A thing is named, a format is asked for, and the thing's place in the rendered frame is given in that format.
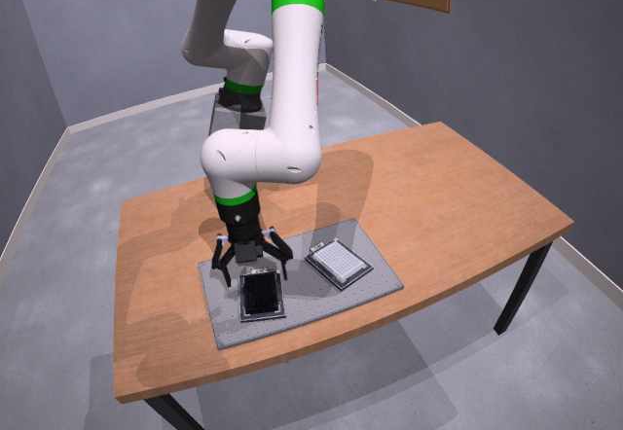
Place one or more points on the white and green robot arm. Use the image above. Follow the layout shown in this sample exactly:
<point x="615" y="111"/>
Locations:
<point x="288" y="151"/>

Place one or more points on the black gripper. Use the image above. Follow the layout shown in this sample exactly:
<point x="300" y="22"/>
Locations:
<point x="244" y="232"/>

